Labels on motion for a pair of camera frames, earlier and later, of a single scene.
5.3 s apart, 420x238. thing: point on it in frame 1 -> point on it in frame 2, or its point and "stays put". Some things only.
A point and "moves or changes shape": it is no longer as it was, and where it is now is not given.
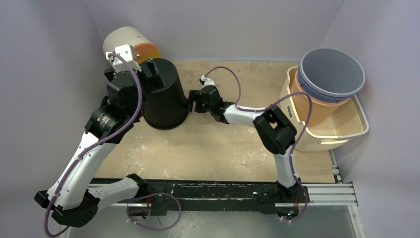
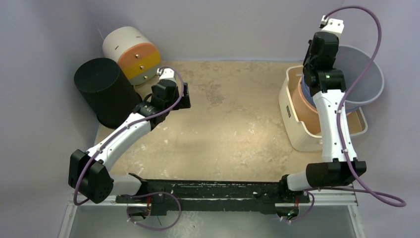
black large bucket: x=166 y=108 moves or changes shape
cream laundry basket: x=349 y=122 stays put
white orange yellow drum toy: x=144 y=49 stays put
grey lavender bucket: x=331 y=75 moves or changes shape
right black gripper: x=193 y=101 -> x=310 y=61
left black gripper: x=154 y=82 -> x=184 y=103
